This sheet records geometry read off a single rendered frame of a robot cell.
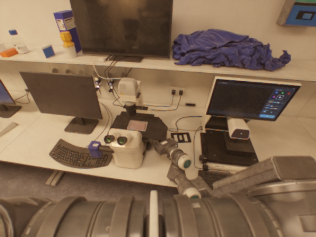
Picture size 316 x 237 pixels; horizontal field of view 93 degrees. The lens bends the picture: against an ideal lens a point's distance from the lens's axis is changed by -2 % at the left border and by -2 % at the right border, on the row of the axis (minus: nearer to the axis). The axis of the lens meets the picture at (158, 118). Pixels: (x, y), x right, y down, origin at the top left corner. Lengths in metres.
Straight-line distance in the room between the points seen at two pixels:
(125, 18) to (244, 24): 0.91
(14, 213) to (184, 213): 0.22
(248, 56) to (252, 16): 0.39
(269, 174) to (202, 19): 1.30
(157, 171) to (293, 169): 0.89
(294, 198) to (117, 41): 1.27
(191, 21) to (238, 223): 1.38
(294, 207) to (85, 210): 0.29
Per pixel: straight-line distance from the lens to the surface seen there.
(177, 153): 0.90
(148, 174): 1.10
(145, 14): 1.24
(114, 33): 1.32
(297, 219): 0.30
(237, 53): 1.25
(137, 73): 1.52
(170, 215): 0.24
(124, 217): 0.23
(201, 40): 1.27
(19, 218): 0.30
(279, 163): 0.32
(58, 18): 1.55
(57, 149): 1.41
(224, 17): 1.50
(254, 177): 0.35
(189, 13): 1.46
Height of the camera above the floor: 1.72
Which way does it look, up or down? 42 degrees down
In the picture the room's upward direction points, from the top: 1 degrees clockwise
